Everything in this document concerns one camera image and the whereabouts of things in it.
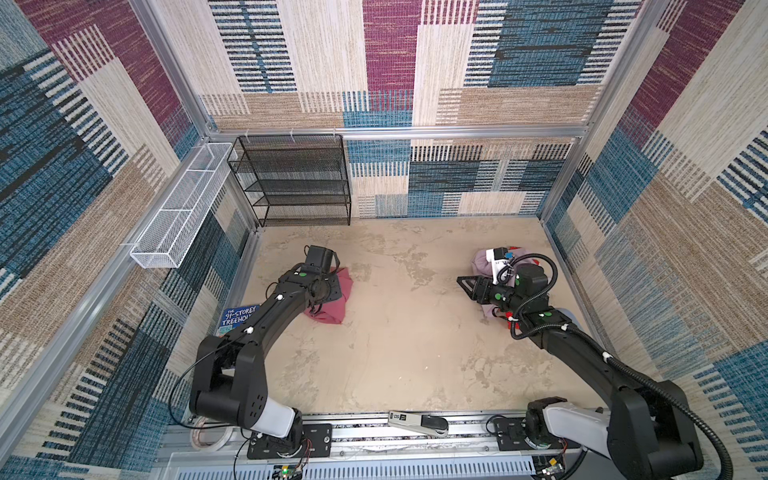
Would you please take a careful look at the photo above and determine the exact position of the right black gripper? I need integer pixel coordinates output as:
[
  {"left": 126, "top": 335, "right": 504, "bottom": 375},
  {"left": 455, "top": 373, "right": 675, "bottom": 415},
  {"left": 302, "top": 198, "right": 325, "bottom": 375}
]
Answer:
[{"left": 456, "top": 275, "right": 526, "bottom": 314}]

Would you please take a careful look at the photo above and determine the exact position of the maroon cloth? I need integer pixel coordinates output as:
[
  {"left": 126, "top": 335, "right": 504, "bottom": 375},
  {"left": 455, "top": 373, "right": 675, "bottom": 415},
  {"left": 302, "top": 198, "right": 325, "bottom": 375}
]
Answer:
[{"left": 304, "top": 267, "right": 354, "bottom": 325}]

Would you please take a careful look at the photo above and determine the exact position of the red cloth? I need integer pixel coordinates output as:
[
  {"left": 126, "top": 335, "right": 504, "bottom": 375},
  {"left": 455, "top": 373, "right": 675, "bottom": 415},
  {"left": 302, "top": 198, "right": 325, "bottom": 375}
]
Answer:
[{"left": 498, "top": 246, "right": 526, "bottom": 332}]

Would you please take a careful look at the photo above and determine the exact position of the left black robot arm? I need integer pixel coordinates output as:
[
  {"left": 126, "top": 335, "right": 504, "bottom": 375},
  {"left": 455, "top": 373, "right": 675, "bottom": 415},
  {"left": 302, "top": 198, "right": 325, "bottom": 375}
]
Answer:
[{"left": 189, "top": 245, "right": 342, "bottom": 456}]

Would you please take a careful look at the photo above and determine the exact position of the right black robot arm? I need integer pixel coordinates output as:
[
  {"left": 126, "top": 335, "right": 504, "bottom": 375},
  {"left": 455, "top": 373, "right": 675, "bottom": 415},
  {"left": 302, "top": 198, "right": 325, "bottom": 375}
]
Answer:
[{"left": 456, "top": 253, "right": 735, "bottom": 479}]

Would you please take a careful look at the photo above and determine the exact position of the grey handheld scanner device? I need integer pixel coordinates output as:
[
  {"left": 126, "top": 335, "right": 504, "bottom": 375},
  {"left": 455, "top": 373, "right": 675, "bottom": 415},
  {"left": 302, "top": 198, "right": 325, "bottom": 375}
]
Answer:
[{"left": 387, "top": 411, "right": 449, "bottom": 437}]

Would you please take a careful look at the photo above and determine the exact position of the left clear tape roll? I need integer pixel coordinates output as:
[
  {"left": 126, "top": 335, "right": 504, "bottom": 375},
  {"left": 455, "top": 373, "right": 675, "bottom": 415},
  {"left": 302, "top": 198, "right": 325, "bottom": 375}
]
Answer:
[{"left": 190, "top": 418, "right": 235, "bottom": 452}]

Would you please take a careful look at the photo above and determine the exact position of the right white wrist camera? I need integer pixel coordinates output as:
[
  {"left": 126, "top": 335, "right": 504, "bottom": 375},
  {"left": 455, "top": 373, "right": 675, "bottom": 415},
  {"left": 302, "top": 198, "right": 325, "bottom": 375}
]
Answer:
[{"left": 485, "top": 247, "right": 512, "bottom": 284}]

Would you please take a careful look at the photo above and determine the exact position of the black wire shelf rack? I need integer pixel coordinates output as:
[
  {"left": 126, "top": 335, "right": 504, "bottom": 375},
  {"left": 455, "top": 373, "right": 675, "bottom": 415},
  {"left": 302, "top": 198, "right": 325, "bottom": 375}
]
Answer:
[{"left": 229, "top": 134, "right": 352, "bottom": 228}]

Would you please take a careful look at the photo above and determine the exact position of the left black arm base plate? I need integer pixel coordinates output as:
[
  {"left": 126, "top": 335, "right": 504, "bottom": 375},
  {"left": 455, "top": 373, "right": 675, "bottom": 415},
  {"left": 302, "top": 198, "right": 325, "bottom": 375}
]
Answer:
[{"left": 246, "top": 423, "right": 333, "bottom": 461}]

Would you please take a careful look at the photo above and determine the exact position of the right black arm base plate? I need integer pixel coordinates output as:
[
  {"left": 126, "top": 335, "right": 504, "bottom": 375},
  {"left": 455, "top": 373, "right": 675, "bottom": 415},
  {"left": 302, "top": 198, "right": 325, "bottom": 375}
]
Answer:
[{"left": 485, "top": 415, "right": 581, "bottom": 452}]

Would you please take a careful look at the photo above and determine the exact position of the white wire mesh basket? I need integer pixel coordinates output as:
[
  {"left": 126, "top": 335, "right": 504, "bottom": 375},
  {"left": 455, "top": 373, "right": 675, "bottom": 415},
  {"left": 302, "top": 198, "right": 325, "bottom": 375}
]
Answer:
[{"left": 130, "top": 143, "right": 233, "bottom": 269}]

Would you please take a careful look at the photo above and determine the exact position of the aluminium front rail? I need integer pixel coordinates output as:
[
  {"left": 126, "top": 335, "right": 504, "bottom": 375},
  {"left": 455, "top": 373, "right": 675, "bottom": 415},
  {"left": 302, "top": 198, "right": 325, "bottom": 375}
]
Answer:
[{"left": 149, "top": 411, "right": 619, "bottom": 479}]

